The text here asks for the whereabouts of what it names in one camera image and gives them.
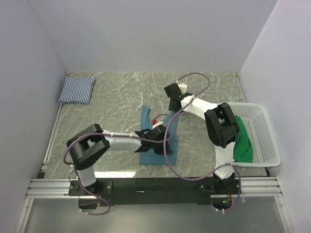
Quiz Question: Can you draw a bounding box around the teal blue tank top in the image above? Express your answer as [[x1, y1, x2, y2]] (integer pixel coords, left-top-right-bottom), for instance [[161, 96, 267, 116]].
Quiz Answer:
[[139, 105, 178, 166]]

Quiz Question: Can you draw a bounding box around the blue white striped tank top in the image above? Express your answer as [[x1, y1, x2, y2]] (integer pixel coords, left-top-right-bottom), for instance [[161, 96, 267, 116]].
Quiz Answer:
[[59, 76, 96, 105]]

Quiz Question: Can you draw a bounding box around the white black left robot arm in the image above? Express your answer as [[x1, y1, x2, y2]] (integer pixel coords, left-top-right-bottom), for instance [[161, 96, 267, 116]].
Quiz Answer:
[[67, 124, 173, 195]]

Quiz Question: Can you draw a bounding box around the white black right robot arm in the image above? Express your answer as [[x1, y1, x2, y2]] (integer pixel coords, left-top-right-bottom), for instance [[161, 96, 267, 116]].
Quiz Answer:
[[164, 83, 240, 194]]

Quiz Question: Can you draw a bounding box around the green tank top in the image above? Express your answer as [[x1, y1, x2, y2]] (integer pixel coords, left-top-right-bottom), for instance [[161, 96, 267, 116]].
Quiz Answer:
[[233, 116, 253, 163]]

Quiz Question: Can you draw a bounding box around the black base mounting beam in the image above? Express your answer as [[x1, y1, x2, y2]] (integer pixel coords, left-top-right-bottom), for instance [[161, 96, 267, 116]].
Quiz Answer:
[[68, 177, 240, 209]]

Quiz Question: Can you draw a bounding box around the white plastic laundry basket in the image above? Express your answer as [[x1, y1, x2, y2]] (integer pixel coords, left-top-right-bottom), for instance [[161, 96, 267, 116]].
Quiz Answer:
[[228, 102, 281, 167]]

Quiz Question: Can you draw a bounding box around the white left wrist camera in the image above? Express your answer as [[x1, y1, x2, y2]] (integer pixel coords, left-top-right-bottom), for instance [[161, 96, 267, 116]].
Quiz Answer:
[[152, 119, 163, 129]]

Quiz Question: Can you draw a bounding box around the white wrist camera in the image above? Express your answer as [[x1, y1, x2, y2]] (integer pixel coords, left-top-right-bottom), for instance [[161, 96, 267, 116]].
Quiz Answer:
[[178, 83, 188, 93], [152, 119, 163, 129]]

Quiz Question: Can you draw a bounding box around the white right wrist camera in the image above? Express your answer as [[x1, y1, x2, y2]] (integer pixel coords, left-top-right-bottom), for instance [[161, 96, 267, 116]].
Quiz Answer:
[[178, 83, 188, 93]]

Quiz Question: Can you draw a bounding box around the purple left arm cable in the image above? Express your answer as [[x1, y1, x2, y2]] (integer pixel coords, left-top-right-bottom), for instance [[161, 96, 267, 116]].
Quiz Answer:
[[63, 113, 177, 216]]

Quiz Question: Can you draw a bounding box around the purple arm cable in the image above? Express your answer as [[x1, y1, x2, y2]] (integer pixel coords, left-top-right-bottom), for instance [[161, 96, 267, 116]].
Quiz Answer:
[[63, 113, 177, 216], [163, 72, 242, 211]]

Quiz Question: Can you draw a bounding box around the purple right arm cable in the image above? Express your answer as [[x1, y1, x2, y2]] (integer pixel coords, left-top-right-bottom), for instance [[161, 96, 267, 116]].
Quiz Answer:
[[163, 72, 242, 211]]

